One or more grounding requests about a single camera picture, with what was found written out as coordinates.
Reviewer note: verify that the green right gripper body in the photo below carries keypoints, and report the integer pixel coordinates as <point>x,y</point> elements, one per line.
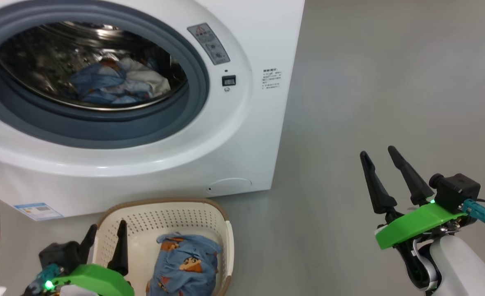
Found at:
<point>415,224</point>

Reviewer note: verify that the perforated steel washer drum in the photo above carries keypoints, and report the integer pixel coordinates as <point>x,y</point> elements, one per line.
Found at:
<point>36,61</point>

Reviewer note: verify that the blue energy label sticker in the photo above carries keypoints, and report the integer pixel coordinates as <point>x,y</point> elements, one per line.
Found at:
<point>38,211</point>

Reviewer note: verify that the cream perforated laundry basket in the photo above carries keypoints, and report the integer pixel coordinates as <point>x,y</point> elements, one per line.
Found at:
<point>143,222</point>

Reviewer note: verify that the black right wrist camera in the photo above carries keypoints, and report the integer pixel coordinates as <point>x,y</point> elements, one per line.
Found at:
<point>458,191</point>

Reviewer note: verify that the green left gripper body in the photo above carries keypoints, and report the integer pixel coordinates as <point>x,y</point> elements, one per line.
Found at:
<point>98,281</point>

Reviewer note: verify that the small text sticker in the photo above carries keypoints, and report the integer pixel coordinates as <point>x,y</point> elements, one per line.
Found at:
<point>272,79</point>

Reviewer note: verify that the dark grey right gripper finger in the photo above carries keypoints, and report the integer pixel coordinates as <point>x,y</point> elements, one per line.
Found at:
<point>415,183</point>
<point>380,193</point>

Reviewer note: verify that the white front-load washing machine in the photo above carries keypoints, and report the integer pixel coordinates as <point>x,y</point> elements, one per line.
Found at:
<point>242,135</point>

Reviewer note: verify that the grey warning sticker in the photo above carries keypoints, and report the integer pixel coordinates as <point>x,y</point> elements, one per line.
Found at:
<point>208,43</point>

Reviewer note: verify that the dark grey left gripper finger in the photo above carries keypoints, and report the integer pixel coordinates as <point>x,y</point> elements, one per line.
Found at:
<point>120,255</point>
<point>88,244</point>

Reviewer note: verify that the round white filter cover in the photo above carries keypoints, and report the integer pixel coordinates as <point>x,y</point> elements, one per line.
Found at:
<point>230,186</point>

